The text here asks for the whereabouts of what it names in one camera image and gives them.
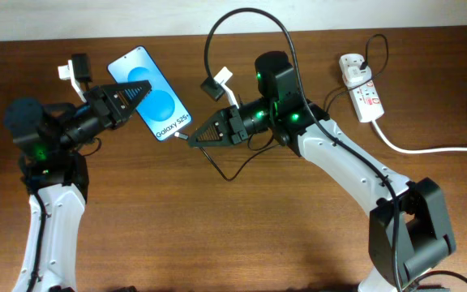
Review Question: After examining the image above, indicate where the white USB charger plug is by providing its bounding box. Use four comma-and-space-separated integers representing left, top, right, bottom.
341, 65, 372, 88

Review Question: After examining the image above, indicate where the blue Galaxy smartphone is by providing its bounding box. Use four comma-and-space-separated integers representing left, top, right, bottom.
107, 46, 192, 141

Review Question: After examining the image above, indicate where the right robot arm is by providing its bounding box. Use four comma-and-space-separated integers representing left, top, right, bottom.
188, 51, 456, 291

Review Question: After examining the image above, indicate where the black charger cable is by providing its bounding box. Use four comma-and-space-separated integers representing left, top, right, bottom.
174, 33, 390, 183

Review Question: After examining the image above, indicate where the white power strip cord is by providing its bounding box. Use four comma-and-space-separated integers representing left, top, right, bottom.
373, 72, 467, 155

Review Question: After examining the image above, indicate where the white power strip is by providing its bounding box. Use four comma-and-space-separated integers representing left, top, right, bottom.
339, 54, 384, 122

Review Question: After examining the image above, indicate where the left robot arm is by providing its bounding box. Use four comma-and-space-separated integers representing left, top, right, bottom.
4, 81, 152, 291

